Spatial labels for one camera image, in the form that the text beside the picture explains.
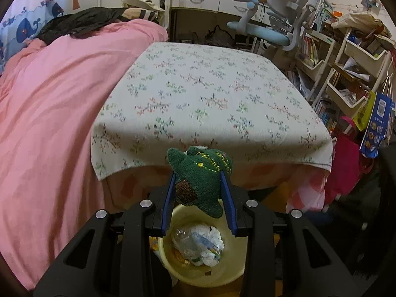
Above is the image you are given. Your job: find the striped beige pillow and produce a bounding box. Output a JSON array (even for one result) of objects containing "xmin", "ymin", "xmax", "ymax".
[{"xmin": 122, "ymin": 7, "xmax": 158, "ymax": 22}]

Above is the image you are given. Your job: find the white bookshelf cart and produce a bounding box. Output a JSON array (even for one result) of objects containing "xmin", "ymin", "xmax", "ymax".
[{"xmin": 287, "ymin": 0, "xmax": 395, "ymax": 133}]

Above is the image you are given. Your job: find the green plush toy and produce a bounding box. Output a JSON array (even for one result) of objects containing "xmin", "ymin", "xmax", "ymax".
[{"xmin": 167, "ymin": 146, "xmax": 233, "ymax": 219}]

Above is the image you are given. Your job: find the blue grey desk chair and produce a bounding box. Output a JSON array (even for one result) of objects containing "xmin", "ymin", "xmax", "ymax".
[{"xmin": 227, "ymin": 0, "xmax": 315, "ymax": 52}]

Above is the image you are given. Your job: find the yellow trash bin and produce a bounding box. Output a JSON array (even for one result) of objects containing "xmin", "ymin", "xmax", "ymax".
[{"xmin": 158, "ymin": 204, "xmax": 248, "ymax": 288}]

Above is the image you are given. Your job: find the black jacket on bed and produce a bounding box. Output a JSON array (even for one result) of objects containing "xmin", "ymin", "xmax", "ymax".
[{"xmin": 38, "ymin": 7, "xmax": 125, "ymax": 45}]

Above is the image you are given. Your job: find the blue snack bag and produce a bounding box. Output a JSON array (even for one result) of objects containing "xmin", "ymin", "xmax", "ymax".
[{"xmin": 360, "ymin": 93, "xmax": 395, "ymax": 159}]

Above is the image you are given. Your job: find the white tissue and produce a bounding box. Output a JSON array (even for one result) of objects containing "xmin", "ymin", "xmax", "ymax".
[{"xmin": 191, "ymin": 223, "xmax": 225, "ymax": 268}]

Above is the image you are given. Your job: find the floral white tablecloth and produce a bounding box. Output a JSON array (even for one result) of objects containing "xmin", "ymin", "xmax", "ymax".
[{"xmin": 91, "ymin": 42, "xmax": 333, "ymax": 180}]

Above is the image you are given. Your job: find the magenta bag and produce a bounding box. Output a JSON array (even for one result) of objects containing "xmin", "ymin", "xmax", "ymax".
[{"xmin": 325, "ymin": 116, "xmax": 374, "ymax": 205}]

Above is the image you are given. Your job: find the clear plastic bottle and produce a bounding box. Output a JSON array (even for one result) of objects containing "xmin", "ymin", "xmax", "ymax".
[{"xmin": 171, "ymin": 227, "xmax": 203, "ymax": 266}]

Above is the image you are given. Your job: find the white desk with drawers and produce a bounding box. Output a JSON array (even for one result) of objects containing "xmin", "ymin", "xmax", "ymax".
[{"xmin": 164, "ymin": 0, "xmax": 279, "ymax": 42}]

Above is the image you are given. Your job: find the beige tote bag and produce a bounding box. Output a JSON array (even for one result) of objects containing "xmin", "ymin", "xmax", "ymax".
[{"xmin": 121, "ymin": 0, "xmax": 164, "ymax": 13}]

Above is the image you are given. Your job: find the pink bed blanket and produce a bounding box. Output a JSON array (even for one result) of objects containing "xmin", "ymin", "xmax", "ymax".
[{"xmin": 1, "ymin": 20, "xmax": 168, "ymax": 290}]

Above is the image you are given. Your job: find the blue milk carton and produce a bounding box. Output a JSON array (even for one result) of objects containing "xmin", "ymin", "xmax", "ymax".
[{"xmin": 192, "ymin": 232, "xmax": 221, "ymax": 253}]

